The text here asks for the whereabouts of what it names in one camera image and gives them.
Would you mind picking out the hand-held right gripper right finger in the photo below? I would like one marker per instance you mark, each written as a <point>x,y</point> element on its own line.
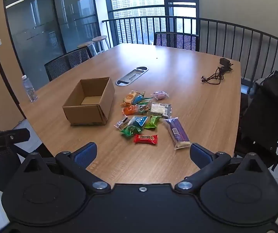
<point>199,154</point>

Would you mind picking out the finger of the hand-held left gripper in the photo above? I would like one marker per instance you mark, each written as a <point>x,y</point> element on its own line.
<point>15,136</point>

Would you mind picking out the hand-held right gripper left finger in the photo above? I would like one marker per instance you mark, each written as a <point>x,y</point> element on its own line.
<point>88,153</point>

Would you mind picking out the brown cardboard box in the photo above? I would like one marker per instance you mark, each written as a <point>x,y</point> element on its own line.
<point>90,111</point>

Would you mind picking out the light green snack packet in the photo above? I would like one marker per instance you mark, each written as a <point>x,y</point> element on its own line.
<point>152,121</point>

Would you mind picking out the blue white snack packet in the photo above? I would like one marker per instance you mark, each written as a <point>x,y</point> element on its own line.
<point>137,121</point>

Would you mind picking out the clear white cake packet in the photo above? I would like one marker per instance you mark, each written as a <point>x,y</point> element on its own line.
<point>160,109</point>

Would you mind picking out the orange snack packet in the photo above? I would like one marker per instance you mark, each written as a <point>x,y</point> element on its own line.
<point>130,111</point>

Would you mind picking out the yellow rice cracker packet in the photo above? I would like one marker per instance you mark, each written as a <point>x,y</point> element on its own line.
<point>128,97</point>

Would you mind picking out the blue green snack packet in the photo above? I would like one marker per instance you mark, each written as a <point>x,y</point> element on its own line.
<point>139,99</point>

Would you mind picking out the long purple snack packet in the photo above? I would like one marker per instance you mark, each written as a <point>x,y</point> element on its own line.
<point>177,132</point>

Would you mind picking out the small clear dark snack packet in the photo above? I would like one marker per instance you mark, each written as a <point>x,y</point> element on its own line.
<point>122,123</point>

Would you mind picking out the dark green snack packet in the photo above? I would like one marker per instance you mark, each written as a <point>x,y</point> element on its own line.
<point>129,132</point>

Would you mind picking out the clear plastic water bottle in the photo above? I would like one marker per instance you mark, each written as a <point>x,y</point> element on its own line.
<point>29,89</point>

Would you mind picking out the wooden door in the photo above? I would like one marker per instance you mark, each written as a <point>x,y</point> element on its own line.
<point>0,85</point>

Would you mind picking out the red snack packet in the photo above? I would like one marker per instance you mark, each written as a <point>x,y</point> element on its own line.
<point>145,139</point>

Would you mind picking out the pink pastry packet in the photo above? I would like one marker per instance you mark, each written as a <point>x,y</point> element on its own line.
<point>160,95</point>

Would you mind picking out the green clear peanut packet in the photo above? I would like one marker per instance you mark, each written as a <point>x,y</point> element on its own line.
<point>144,107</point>

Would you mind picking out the black and grey backpack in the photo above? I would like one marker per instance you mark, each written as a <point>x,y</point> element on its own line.
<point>265,111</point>

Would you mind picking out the round wooden stool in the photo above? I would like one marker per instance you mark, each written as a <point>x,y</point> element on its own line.
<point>100,38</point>
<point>86,45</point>

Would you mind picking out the black metal railing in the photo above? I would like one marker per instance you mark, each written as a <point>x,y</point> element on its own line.
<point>226,36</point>

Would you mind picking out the black framed window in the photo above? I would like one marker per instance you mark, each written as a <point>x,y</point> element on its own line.
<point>139,2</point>

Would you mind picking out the glass partition wall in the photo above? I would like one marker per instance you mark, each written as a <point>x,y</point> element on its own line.
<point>44,24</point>

